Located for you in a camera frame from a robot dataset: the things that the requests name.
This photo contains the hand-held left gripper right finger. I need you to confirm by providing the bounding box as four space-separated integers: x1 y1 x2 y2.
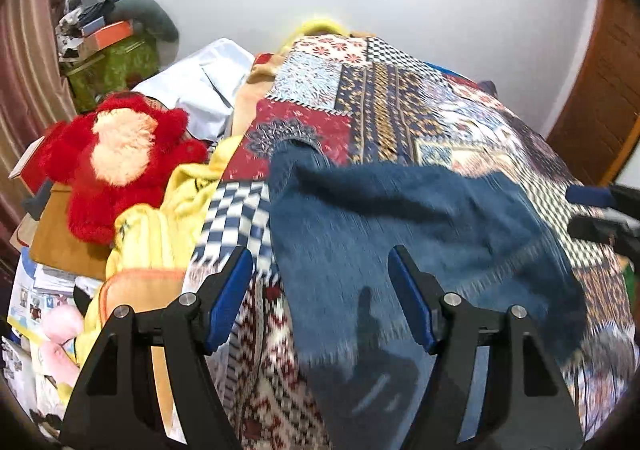
388 245 585 450

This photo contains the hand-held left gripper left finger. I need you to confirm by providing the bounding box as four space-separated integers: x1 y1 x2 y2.
59 246 254 450

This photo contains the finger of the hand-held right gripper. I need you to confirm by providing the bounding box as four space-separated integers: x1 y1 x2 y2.
566 184 640 209
567 214 640 255

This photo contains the blue denim jacket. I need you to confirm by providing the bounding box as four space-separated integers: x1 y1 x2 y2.
267 140 587 450

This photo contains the peach cloth with orange trim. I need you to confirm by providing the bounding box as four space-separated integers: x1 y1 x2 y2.
97 267 188 436

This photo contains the wooden door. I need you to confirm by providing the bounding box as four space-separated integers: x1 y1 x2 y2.
545 0 640 185

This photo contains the yellow blanket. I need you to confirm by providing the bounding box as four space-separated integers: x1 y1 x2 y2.
57 17 351 406

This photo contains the pink plush toy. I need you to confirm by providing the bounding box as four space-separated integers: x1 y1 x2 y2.
39 305 86 388

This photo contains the brown cardboard sheet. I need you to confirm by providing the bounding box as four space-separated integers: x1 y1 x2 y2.
29 182 118 281

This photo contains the pile of printed papers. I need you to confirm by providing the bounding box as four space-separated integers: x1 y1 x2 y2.
7 250 103 346

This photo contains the tan blanket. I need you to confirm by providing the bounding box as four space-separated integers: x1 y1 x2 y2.
232 52 281 138

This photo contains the patchwork printed blanket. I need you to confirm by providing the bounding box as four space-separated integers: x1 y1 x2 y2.
190 34 632 450

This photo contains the red plush toy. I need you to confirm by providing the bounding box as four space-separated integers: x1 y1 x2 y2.
37 92 208 245

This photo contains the white cloth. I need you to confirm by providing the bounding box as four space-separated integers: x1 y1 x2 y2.
131 37 256 141

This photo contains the red book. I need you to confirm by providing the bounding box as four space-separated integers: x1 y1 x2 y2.
7 135 51 195

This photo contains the grey neck pillow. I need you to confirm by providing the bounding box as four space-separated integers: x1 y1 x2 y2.
112 0 180 43

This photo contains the orange box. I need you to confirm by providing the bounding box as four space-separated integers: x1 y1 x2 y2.
80 20 133 53

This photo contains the striped curtain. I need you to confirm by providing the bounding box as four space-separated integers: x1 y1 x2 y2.
0 0 83 271

